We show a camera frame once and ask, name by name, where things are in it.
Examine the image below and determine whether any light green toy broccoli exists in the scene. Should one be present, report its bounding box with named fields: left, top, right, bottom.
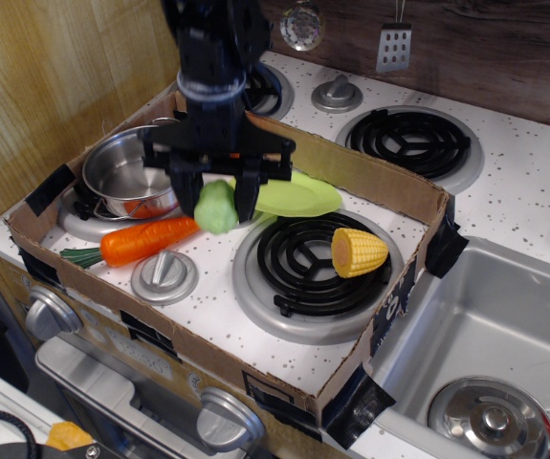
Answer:
left=194, top=180, right=238, bottom=234

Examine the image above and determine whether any yellow toy corn cob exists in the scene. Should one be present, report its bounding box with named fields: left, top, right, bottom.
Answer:
left=331, top=228, right=389, bottom=278

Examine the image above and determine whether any hanging metal slotted spatula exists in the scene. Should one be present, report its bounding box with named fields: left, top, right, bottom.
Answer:
left=376, top=1, right=412, bottom=74

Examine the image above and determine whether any back right black burner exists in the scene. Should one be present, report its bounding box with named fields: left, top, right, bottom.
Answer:
left=336, top=105, right=484, bottom=195

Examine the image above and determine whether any orange yellow object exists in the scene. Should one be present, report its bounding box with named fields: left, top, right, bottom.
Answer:
left=45, top=421, right=94, bottom=451

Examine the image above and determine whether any back silver stove knob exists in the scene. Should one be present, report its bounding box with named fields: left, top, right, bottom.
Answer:
left=311, top=76, right=363, bottom=114

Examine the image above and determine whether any hanging metal strainer ladle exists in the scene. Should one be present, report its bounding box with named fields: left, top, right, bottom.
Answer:
left=279, top=1, right=325, bottom=52

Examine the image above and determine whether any right oven knob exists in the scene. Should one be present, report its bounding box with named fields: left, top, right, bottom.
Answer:
left=196, top=386, right=265, bottom=452

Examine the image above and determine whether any black cable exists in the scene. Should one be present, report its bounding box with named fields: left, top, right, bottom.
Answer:
left=0, top=408, right=41, bottom=459

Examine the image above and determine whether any front left burner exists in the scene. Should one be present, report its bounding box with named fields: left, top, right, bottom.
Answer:
left=57, top=183, right=182, bottom=242

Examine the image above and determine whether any left oven knob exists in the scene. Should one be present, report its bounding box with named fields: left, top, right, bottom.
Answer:
left=25, top=286, right=82, bottom=341

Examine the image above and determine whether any light green plastic plate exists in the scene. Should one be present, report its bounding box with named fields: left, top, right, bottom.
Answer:
left=254, top=171, right=342, bottom=217

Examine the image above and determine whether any silver oven door handle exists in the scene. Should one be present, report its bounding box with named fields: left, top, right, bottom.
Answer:
left=35, top=338, right=245, bottom=458

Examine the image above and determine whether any steel pot lid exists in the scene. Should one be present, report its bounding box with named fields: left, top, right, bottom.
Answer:
left=426, top=377, right=550, bottom=458

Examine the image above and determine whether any long orange toy carrot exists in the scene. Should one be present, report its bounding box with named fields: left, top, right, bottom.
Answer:
left=60, top=217, right=199, bottom=269

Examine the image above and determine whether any front silver stove knob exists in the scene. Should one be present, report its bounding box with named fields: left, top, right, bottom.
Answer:
left=130, top=250, right=199, bottom=306

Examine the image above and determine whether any silver stove knob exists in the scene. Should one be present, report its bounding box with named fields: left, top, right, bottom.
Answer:
left=130, top=250, right=199, bottom=306
left=311, top=76, right=363, bottom=114

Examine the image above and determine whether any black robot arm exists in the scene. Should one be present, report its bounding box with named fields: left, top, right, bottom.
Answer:
left=138, top=1, right=296, bottom=222

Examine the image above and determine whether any front right black burner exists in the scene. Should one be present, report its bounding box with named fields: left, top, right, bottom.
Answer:
left=232, top=210, right=405, bottom=345

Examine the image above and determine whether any stainless steel pan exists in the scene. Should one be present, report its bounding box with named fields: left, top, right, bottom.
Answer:
left=82, top=127, right=179, bottom=221

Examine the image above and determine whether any silver toy sink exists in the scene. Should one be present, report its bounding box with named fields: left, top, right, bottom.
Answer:
left=349, top=237, right=550, bottom=458

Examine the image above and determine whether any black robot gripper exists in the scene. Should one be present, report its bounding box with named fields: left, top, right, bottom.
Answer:
left=138, top=99, right=296, bottom=223

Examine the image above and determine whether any oven knob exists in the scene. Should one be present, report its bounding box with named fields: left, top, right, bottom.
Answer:
left=196, top=386, right=265, bottom=452
left=25, top=286, right=82, bottom=341

